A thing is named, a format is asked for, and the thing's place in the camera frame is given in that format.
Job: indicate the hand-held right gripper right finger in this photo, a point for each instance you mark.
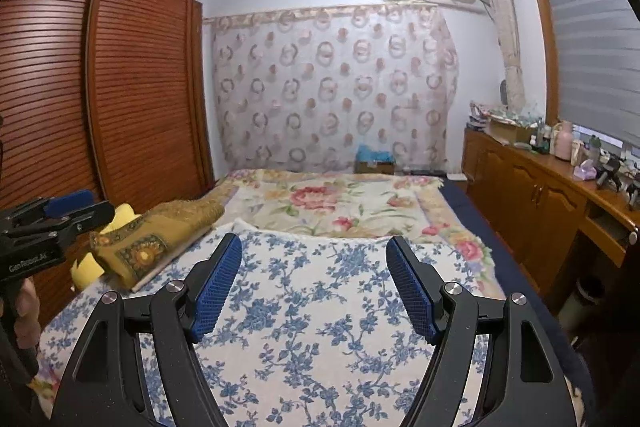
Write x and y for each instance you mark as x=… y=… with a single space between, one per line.
x=415 y=292

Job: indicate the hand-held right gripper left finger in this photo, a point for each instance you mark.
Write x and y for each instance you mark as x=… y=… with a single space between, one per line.
x=215 y=292

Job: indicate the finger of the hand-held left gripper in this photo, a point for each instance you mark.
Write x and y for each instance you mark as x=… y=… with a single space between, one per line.
x=85 y=219
x=67 y=203

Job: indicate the golden brown patterned garment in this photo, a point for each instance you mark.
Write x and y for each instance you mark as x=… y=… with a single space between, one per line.
x=150 y=242

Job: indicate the person's left hand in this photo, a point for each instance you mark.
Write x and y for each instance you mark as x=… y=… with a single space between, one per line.
x=29 y=317

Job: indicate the yellow plush toy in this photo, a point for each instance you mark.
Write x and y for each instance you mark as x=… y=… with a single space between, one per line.
x=85 y=272

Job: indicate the blue floral white quilt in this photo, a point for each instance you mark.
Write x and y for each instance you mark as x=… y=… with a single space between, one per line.
x=310 y=307

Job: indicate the navy bed sheet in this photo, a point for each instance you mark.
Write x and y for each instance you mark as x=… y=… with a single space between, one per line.
x=500 y=237

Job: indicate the small cardboard box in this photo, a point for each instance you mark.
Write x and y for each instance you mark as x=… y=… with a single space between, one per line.
x=375 y=168

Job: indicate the pink floral blanket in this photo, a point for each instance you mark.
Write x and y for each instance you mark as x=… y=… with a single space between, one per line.
x=320 y=197

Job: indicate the red-brown louvered wardrobe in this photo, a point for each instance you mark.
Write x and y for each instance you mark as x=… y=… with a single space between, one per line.
x=140 y=82

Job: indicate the light blue cloth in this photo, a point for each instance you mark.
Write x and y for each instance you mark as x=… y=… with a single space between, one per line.
x=374 y=153

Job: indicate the wooden sideboard cabinet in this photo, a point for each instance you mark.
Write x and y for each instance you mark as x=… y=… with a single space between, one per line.
x=525 y=187

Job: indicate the trash bin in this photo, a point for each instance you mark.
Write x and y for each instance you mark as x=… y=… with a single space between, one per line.
x=582 y=299

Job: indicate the open cardboard box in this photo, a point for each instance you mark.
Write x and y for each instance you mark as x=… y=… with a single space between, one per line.
x=510 y=131

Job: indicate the pink bottle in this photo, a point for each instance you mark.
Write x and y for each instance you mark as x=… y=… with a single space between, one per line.
x=565 y=142

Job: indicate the black device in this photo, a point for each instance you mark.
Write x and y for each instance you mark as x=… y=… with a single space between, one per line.
x=631 y=187
x=609 y=169

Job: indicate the tied beige curtain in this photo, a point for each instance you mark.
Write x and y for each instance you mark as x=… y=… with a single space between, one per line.
x=507 y=32

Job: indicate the grey window blind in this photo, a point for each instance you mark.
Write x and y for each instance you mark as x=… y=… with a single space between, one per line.
x=590 y=47

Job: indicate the wooden window frame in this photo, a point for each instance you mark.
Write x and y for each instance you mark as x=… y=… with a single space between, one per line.
x=542 y=37

